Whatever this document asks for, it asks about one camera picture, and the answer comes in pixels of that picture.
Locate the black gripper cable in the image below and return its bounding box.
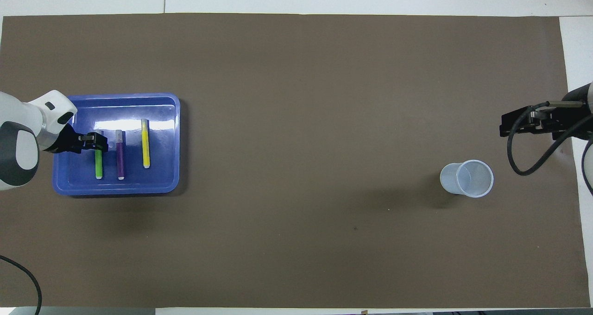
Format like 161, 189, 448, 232
507, 101, 593, 196
0, 254, 43, 315

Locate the blue plastic tray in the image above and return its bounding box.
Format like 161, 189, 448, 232
52, 93, 181, 196

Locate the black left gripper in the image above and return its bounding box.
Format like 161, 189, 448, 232
46, 123, 109, 155

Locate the green marker pen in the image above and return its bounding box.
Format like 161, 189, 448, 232
95, 130, 104, 180

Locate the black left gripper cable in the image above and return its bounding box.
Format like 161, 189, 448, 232
0, 254, 43, 315

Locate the translucent mesh pen cup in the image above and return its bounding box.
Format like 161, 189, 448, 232
440, 159, 494, 198

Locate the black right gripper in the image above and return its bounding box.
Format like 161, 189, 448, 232
499, 90, 589, 140

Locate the purple marker pen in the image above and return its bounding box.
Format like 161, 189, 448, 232
115, 130, 126, 181

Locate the yellow marker pen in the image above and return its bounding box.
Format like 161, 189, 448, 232
141, 119, 151, 169

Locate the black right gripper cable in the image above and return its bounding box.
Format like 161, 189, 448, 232
507, 101, 593, 196

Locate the brown table mat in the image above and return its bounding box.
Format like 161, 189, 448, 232
0, 13, 592, 309

